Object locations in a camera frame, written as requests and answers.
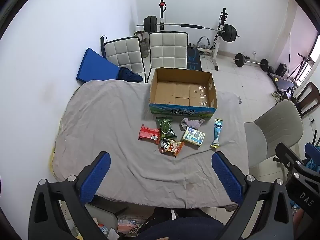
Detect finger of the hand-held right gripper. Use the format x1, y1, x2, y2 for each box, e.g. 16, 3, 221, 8
304, 142, 320, 161
273, 142, 310, 180

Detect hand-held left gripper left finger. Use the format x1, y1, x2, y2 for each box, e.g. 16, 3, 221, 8
28, 151, 112, 240

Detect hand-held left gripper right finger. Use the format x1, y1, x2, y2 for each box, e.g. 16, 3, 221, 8
211, 151, 293, 240

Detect long blue snack packet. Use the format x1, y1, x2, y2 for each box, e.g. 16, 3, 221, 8
210, 118, 224, 148

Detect small white blue box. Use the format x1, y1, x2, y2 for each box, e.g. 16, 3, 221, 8
182, 127, 206, 147

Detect orange panda snack packet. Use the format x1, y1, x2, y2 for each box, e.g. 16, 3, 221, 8
159, 137, 185, 157

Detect grey purple socks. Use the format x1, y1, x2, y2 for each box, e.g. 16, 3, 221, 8
180, 117, 205, 131

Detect red snack packet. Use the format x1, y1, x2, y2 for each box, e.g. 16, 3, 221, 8
138, 124, 161, 144

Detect green snack packet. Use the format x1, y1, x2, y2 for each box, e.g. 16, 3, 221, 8
156, 116, 178, 140

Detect printed cardboard box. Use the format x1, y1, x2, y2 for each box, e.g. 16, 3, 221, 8
149, 67, 218, 119

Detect person's right forearm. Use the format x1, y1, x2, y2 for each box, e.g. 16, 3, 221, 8
291, 205, 307, 233

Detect blue clothing pile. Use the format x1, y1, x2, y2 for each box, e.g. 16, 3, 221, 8
306, 160, 320, 174

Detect grey plastic chair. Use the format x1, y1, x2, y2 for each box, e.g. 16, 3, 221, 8
244, 99, 304, 168

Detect grey stool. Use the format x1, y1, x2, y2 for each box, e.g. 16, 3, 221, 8
86, 202, 129, 233

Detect grey tablecloth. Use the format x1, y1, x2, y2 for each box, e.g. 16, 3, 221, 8
51, 79, 250, 209

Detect dark wooden chair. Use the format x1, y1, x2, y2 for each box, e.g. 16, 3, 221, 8
285, 82, 320, 117

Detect pink printed packet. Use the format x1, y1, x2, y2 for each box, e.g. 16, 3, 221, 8
117, 219, 144, 238

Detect person's dark clothing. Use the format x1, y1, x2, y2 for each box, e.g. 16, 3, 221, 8
140, 207, 225, 240

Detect treadmill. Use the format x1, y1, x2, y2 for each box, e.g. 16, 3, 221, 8
266, 71, 299, 93

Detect black speaker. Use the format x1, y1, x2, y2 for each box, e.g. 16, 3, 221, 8
276, 63, 288, 77

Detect black folding stand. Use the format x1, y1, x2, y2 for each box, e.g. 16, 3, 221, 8
287, 52, 314, 78

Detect thin black pole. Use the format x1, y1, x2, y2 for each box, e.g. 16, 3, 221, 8
287, 32, 292, 78

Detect window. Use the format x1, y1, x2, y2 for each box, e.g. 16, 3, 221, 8
309, 32, 320, 63

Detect short barbell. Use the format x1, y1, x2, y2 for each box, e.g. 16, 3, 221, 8
232, 53, 269, 71

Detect dark blue cloth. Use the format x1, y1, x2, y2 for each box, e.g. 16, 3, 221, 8
117, 67, 144, 83

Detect blue foam mat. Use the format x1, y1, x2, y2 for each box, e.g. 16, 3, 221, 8
76, 48, 120, 84

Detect black blue weight bench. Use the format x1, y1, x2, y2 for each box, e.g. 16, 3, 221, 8
186, 44, 202, 71

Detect white quilted chair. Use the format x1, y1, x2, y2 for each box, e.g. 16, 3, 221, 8
145, 31, 189, 83
103, 36, 146, 83

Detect white barbell rack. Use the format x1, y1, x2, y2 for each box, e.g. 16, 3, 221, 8
157, 0, 229, 71

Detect black pole bag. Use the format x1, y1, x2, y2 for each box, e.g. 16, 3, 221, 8
100, 35, 108, 58

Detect grey plastic container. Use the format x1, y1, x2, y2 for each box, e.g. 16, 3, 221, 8
139, 39, 150, 60

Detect long barbell with black plates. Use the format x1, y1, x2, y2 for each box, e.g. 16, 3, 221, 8
137, 16, 241, 42

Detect grey curved handle frame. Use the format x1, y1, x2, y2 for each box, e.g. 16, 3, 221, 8
196, 36, 214, 53

